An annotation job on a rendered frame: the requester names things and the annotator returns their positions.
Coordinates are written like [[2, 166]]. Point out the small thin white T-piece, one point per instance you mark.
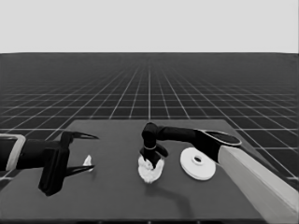
[[88, 161]]

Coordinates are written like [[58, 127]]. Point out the white round pinned carrier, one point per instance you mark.
[[155, 174]]

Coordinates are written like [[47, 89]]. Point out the small white toothed gear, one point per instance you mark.
[[147, 170], [161, 167], [141, 160], [146, 178]]

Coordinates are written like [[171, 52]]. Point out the large thick white disc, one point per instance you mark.
[[193, 169]]

